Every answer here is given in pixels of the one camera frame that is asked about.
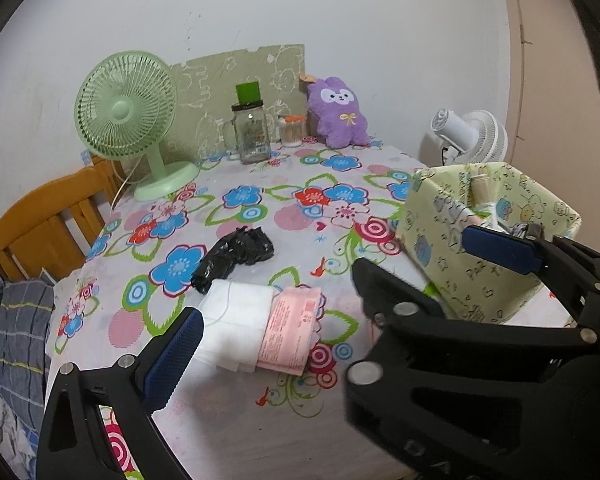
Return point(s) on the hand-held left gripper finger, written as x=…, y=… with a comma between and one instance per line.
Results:
x=175, y=355

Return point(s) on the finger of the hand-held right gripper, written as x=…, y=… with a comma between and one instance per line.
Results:
x=405, y=290
x=500, y=252

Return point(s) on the yellow patterned storage box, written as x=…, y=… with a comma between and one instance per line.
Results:
x=440, y=240

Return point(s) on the white face masks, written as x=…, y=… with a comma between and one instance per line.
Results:
x=235, y=325

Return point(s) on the beige bandage roll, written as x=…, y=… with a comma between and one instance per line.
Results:
x=478, y=186

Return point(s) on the pink mask packet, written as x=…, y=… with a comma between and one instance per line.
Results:
x=287, y=330

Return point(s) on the black plastic bag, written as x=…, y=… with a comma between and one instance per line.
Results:
x=235, y=255

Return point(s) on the white clip fan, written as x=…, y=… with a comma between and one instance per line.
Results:
x=480, y=135

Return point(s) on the floral tablecloth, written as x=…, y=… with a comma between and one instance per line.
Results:
x=280, y=240

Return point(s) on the grey plaid pillow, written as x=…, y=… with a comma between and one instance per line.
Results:
x=15, y=330

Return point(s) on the beige door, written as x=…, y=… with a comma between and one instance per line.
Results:
x=545, y=85

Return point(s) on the blue bed sheet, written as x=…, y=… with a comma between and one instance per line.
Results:
x=32, y=460

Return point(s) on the crumpled white cloth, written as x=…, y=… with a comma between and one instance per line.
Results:
x=5, y=425

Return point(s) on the purple plush rabbit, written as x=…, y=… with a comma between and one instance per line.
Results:
x=337, y=115

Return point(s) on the wooden bed headboard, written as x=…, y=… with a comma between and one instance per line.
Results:
x=35, y=225

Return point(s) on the cotton swab jar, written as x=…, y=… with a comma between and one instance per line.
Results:
x=292, y=135

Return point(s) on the glass mug with green lid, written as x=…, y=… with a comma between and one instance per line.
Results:
x=252, y=135

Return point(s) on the green desk fan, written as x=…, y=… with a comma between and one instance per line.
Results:
x=122, y=110

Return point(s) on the green patterned board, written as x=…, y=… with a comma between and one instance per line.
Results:
x=215, y=80

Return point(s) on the blue wall sticker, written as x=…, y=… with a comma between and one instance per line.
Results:
x=86, y=156

